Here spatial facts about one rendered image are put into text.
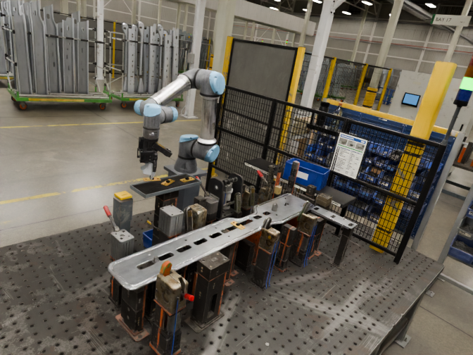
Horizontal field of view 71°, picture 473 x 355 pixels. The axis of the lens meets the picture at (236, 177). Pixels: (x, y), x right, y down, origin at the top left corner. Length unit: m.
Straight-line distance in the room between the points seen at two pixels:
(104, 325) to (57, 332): 0.18
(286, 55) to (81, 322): 3.36
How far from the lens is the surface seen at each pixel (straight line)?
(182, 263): 1.48
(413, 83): 8.47
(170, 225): 1.62
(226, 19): 9.46
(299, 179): 2.49
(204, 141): 1.99
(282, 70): 4.10
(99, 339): 1.61
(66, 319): 1.71
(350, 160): 2.50
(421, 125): 2.37
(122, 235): 1.54
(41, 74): 8.25
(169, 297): 1.30
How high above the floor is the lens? 1.89
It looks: 21 degrees down
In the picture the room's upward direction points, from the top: 10 degrees clockwise
